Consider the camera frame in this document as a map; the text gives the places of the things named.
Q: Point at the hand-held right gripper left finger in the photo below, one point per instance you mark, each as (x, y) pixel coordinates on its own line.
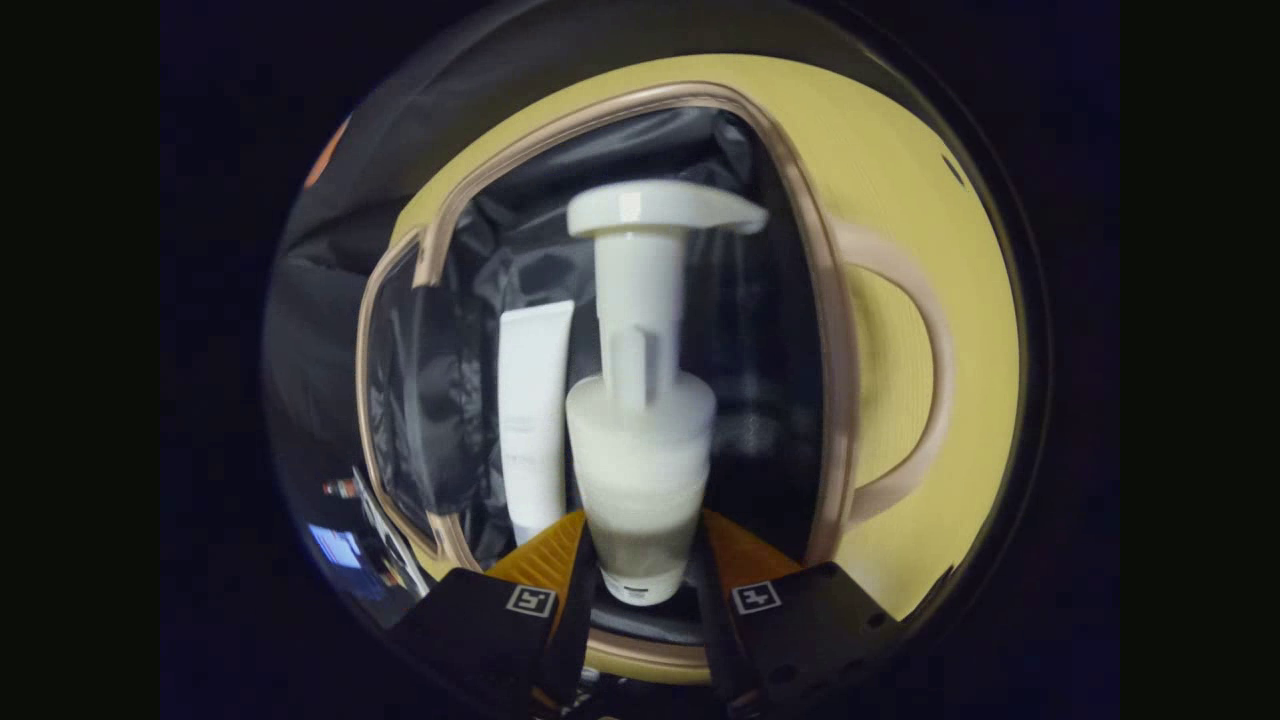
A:
(570, 620)

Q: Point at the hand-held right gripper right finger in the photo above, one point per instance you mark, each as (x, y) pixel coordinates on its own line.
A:
(712, 620)

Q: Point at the white pump bottle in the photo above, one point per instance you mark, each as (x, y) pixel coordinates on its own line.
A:
(640, 450)

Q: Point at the white squeeze tube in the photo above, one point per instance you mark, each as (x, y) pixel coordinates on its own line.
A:
(535, 420)

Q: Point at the white equipment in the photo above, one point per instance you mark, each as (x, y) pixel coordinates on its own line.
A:
(385, 540)

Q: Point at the blue and white screen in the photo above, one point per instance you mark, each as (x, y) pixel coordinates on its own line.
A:
(335, 547)

